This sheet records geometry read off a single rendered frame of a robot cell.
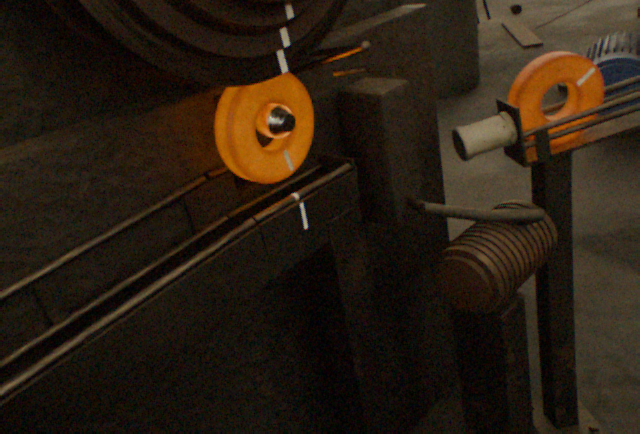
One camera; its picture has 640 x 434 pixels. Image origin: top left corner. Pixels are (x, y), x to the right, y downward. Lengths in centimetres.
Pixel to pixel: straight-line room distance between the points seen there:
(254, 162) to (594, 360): 108
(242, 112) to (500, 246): 49
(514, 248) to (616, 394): 59
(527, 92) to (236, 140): 51
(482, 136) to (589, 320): 83
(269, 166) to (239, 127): 8
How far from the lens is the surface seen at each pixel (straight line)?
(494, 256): 104
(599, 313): 181
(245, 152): 81
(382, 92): 97
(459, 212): 104
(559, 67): 111
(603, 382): 161
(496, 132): 108
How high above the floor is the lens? 106
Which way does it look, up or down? 24 degrees down
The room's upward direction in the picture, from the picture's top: 11 degrees counter-clockwise
